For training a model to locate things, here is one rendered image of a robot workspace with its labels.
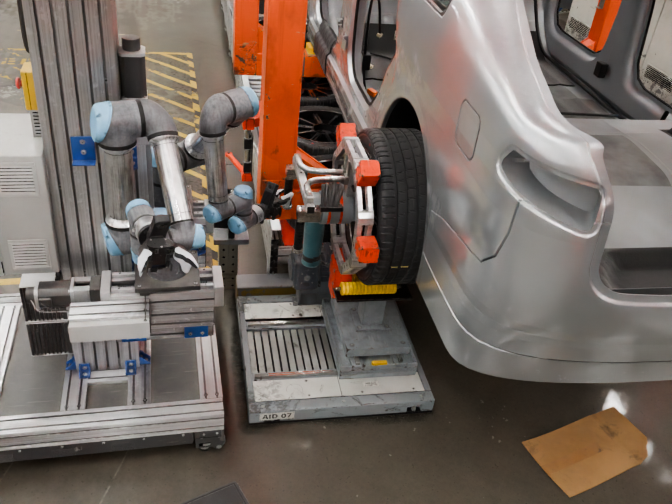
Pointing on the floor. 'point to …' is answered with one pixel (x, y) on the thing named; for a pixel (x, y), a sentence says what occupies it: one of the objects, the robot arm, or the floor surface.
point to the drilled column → (228, 255)
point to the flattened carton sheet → (589, 450)
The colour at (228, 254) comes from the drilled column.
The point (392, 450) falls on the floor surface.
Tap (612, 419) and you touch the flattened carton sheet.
